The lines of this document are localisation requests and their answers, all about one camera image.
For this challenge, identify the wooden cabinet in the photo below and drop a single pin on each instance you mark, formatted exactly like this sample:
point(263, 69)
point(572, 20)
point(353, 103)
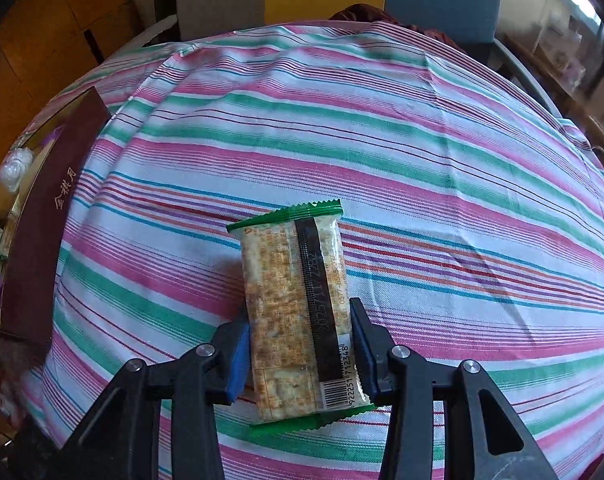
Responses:
point(31, 50)

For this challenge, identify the white printed box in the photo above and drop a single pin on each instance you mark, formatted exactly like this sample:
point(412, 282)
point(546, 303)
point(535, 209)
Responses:
point(557, 42)

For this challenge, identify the wooden side table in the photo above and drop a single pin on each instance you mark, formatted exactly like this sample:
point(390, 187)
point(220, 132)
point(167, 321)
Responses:
point(582, 115)

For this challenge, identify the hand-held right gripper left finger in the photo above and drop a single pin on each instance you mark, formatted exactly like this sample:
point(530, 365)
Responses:
point(239, 360)

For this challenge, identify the maroon cloth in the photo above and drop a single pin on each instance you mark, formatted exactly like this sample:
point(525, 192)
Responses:
point(362, 12)

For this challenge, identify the maroon tin box gold inside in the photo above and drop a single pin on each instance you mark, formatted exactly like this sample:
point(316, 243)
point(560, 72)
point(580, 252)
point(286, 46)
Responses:
point(41, 240)

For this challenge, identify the white ball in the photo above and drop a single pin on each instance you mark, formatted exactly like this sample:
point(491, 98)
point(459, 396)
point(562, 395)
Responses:
point(16, 167)

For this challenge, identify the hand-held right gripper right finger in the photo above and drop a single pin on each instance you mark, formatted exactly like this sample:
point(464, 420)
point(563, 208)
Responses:
point(364, 360)

